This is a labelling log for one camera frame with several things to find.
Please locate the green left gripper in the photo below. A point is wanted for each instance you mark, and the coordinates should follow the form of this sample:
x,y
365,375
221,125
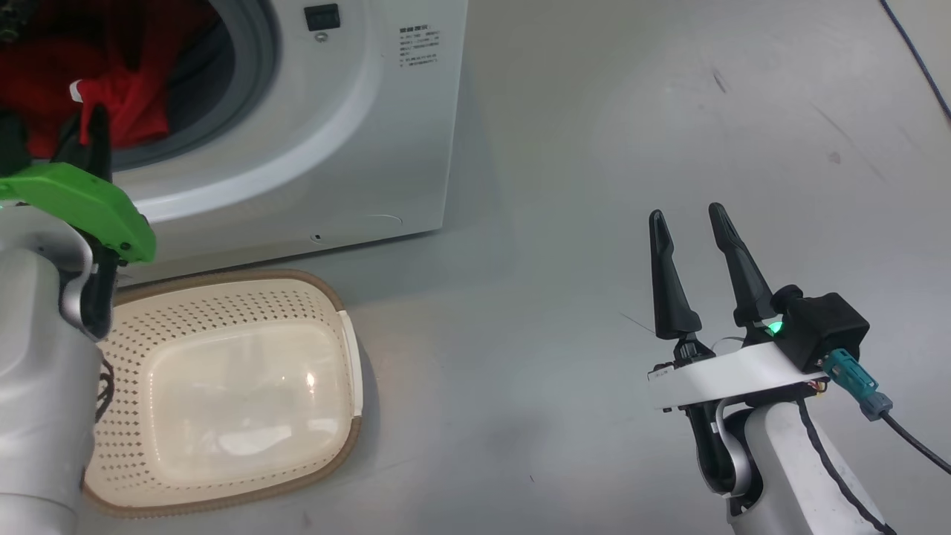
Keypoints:
x,y
82,200

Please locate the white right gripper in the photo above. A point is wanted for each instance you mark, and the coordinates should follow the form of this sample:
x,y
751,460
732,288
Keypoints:
x,y
743,375

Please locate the red and white garment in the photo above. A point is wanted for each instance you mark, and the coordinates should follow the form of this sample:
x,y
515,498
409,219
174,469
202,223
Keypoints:
x,y
126,104

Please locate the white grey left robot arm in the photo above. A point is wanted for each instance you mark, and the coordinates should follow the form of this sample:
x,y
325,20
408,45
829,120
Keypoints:
x,y
37,371

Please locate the white front-load washing machine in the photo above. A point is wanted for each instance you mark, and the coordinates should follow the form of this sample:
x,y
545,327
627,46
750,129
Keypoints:
x,y
334,148

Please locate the cream perforated laundry basket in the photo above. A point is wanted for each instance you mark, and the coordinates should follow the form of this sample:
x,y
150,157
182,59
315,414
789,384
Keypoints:
x,y
238,394

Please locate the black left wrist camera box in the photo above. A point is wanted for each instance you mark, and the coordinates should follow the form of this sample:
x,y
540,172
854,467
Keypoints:
x,y
13,145

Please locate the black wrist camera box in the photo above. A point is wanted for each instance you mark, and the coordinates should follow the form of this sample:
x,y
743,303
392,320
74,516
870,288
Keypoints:
x,y
13,145
828,327

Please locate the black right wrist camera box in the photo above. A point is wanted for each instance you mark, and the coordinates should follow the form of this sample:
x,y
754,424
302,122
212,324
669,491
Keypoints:
x,y
828,327

